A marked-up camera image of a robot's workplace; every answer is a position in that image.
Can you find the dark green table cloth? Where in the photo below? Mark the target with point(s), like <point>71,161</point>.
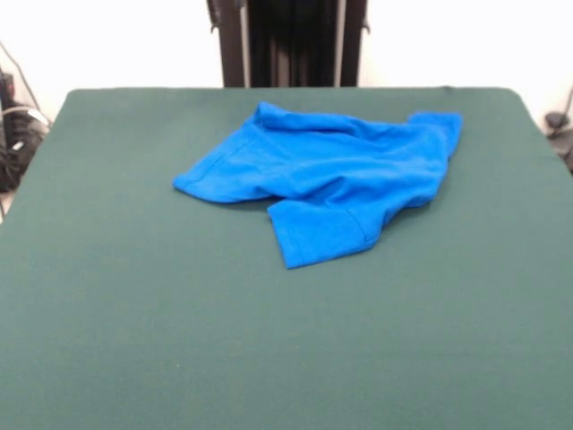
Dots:
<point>134,313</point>

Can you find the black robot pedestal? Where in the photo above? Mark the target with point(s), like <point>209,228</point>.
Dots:
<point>291,45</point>

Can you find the blue shirt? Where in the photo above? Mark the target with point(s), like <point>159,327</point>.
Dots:
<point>313,170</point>

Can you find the small black box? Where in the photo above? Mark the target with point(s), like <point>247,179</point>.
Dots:
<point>5,89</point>

